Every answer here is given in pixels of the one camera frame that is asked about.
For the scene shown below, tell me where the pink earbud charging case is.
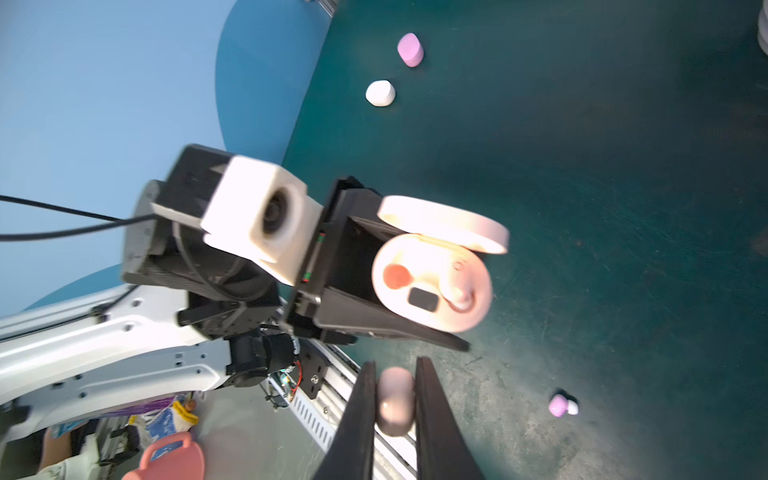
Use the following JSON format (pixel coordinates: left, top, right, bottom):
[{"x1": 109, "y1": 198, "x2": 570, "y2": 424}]
[{"x1": 371, "y1": 195, "x2": 509, "y2": 333}]

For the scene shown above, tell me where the pink watering can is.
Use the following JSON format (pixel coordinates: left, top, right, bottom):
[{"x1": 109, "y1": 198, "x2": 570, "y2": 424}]
[{"x1": 122, "y1": 432, "x2": 205, "y2": 480}]

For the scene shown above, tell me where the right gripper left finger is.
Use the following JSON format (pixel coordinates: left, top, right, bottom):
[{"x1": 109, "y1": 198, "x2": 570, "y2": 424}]
[{"x1": 313, "y1": 362, "x2": 377, "y2": 480}]

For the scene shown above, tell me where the white earbud charging case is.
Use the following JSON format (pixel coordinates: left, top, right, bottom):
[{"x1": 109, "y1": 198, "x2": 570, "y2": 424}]
[{"x1": 365, "y1": 80, "x2": 396, "y2": 107}]

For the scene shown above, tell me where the purple earbud charging case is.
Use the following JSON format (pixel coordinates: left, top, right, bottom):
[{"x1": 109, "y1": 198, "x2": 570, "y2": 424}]
[{"x1": 397, "y1": 32, "x2": 425, "y2": 68}]

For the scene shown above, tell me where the pink earbud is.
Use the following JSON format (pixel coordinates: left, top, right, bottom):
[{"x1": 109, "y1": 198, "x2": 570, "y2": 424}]
[{"x1": 376, "y1": 367, "x2": 415, "y2": 437}]

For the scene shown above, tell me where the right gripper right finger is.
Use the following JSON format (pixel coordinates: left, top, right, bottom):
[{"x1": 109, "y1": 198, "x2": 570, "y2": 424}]
[{"x1": 415, "y1": 356, "x2": 484, "y2": 480}]

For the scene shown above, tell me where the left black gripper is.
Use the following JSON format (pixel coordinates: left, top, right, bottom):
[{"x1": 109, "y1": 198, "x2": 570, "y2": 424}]
[{"x1": 281, "y1": 177, "x2": 470, "y2": 352}]

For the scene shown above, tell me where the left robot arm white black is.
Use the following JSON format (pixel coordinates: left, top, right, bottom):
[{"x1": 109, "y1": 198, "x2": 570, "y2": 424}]
[{"x1": 1, "y1": 144, "x2": 508, "y2": 442}]

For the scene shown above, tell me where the purple earbud right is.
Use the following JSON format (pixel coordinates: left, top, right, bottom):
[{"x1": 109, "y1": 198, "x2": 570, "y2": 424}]
[{"x1": 548, "y1": 393, "x2": 580, "y2": 418}]

